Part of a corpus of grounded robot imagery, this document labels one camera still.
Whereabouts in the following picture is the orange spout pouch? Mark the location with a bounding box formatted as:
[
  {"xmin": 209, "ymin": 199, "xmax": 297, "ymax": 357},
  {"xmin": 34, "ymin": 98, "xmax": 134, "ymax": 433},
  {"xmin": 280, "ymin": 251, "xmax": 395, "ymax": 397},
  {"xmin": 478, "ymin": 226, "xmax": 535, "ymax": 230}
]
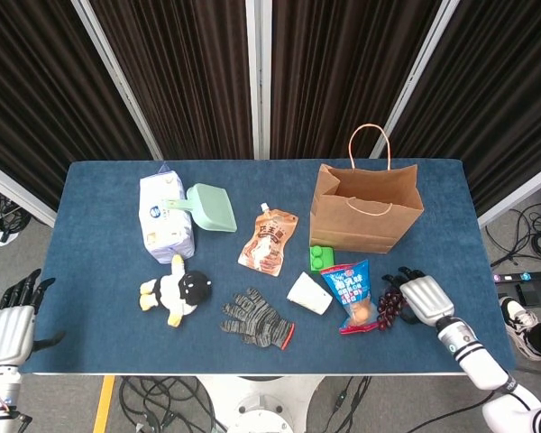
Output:
[{"xmin": 237, "ymin": 202, "xmax": 300, "ymax": 278}]

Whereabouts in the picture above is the pale purple tissue pack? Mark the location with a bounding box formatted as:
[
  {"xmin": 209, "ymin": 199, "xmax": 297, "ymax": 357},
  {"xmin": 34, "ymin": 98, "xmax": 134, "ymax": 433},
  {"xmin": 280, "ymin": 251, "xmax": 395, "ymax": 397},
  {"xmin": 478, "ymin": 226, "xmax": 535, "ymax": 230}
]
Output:
[{"xmin": 138, "ymin": 162, "xmax": 197, "ymax": 265}]

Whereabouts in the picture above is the mint green plastic scoop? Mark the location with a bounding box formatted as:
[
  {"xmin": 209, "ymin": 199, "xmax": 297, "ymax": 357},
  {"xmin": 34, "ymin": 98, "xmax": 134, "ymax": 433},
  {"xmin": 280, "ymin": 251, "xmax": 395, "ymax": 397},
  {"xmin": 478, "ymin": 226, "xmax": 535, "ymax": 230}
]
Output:
[{"xmin": 160, "ymin": 182, "xmax": 239, "ymax": 235}]

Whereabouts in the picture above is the white partition post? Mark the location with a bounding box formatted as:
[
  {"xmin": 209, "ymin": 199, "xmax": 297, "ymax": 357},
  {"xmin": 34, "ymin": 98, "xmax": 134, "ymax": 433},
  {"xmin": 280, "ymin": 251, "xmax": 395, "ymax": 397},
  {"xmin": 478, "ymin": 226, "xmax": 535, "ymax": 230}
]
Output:
[
  {"xmin": 245, "ymin": 0, "xmax": 272, "ymax": 160},
  {"xmin": 0, "ymin": 155, "xmax": 58, "ymax": 228},
  {"xmin": 477, "ymin": 160, "xmax": 541, "ymax": 229},
  {"xmin": 370, "ymin": 0, "xmax": 454, "ymax": 159},
  {"xmin": 70, "ymin": 0, "xmax": 165, "ymax": 161}
]

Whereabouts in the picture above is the black white penguin plush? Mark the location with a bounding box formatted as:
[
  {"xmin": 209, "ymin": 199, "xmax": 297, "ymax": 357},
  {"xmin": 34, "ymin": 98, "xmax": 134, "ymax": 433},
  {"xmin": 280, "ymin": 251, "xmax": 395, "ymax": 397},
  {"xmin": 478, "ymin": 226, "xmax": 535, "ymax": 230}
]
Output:
[{"xmin": 138, "ymin": 254, "xmax": 214, "ymax": 328}]

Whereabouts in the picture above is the blue table mat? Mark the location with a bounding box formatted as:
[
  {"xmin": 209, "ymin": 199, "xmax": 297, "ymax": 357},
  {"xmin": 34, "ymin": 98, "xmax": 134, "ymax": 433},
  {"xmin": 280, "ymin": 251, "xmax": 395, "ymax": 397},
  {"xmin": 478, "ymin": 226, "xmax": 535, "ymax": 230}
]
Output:
[{"xmin": 20, "ymin": 157, "xmax": 518, "ymax": 375}]

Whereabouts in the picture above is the white table frame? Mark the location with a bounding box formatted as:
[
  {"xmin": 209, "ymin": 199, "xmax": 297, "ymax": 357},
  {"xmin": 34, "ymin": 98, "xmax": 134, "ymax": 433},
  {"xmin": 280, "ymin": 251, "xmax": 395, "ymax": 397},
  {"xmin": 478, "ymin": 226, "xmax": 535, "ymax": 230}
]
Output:
[{"xmin": 24, "ymin": 370, "xmax": 474, "ymax": 378}]

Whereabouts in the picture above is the black cable with inline switch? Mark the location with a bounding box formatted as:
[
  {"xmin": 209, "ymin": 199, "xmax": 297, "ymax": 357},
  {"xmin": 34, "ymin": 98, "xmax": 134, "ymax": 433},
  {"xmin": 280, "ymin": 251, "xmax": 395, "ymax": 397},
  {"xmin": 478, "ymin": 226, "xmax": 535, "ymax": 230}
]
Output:
[{"xmin": 331, "ymin": 376, "xmax": 373, "ymax": 433}]

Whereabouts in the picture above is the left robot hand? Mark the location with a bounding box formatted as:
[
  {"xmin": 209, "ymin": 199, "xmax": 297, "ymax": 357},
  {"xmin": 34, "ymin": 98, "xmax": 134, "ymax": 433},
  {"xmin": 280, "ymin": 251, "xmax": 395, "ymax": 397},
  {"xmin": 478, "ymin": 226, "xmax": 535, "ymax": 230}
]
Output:
[{"xmin": 0, "ymin": 269, "xmax": 67, "ymax": 367}]

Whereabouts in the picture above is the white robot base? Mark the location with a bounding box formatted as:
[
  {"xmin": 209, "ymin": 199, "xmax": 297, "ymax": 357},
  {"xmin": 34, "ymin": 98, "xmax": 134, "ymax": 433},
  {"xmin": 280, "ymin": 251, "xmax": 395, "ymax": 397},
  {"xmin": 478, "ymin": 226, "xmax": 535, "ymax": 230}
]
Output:
[{"xmin": 197, "ymin": 376, "xmax": 326, "ymax": 433}]

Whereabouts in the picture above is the purple grape bunch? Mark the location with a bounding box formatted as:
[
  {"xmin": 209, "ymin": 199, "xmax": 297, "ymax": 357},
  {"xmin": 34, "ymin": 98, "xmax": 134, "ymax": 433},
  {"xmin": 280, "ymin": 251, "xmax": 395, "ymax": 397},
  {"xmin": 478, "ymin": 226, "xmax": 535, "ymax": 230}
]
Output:
[{"xmin": 376, "ymin": 288, "xmax": 409, "ymax": 331}]

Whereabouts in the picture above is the green toy building block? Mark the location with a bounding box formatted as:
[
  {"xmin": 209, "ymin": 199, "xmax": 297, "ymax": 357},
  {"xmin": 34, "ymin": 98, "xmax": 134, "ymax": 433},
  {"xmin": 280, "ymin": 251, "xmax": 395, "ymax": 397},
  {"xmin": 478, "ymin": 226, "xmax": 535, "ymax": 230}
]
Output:
[{"xmin": 309, "ymin": 244, "xmax": 335, "ymax": 274}]

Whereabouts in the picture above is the white sneaker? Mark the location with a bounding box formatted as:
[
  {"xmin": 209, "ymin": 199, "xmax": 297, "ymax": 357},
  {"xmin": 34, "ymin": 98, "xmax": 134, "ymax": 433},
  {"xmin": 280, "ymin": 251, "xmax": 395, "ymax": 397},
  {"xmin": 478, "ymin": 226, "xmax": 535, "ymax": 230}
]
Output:
[{"xmin": 499, "ymin": 295, "xmax": 541, "ymax": 362}]

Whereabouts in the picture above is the white paper cup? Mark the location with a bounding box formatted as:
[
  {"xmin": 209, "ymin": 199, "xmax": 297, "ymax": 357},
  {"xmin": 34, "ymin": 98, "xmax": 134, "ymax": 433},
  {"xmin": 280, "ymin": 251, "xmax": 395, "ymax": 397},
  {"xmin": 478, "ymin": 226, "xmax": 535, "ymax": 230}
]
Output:
[{"xmin": 286, "ymin": 271, "xmax": 334, "ymax": 316}]

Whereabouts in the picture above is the grey striped knit glove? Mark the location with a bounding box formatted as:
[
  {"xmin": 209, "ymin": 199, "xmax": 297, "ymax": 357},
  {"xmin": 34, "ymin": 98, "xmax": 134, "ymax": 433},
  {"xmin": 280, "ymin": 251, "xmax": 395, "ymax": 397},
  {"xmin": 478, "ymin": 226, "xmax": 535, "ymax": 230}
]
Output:
[{"xmin": 219, "ymin": 287, "xmax": 296, "ymax": 351}]

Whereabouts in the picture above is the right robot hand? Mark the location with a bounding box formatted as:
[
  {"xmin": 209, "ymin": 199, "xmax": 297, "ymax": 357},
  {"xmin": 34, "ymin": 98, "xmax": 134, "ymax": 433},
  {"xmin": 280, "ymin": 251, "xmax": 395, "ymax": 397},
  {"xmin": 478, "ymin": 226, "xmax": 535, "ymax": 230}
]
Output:
[{"xmin": 381, "ymin": 266, "xmax": 455, "ymax": 327}]

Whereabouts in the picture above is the blue snack bag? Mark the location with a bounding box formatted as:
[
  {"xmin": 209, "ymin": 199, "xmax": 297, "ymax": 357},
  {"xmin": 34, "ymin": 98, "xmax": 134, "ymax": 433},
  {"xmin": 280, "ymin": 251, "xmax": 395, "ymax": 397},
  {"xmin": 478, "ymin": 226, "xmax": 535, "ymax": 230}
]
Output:
[{"xmin": 319, "ymin": 259, "xmax": 384, "ymax": 336}]

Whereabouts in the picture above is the dark pleated partition panel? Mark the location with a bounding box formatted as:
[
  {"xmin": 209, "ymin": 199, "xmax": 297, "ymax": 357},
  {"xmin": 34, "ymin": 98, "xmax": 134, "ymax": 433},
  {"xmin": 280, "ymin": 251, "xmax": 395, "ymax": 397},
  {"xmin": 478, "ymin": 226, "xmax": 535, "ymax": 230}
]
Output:
[
  {"xmin": 89, "ymin": 0, "xmax": 254, "ymax": 161},
  {"xmin": 270, "ymin": 0, "xmax": 444, "ymax": 160},
  {"xmin": 382, "ymin": 0, "xmax": 541, "ymax": 216},
  {"xmin": 0, "ymin": 0, "xmax": 157, "ymax": 211}
]

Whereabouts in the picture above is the brown paper bag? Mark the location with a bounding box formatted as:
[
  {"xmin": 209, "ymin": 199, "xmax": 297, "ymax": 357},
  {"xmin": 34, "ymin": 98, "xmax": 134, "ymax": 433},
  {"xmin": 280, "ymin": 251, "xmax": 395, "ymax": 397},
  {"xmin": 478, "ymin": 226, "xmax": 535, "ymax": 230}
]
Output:
[{"xmin": 309, "ymin": 124, "xmax": 425, "ymax": 254}]

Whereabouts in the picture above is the yellow floor tape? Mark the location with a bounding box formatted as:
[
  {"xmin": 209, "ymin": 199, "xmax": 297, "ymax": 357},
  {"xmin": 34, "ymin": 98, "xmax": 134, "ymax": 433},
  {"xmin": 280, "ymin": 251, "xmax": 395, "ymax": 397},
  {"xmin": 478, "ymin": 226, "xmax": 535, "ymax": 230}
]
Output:
[{"xmin": 92, "ymin": 376, "xmax": 117, "ymax": 433}]

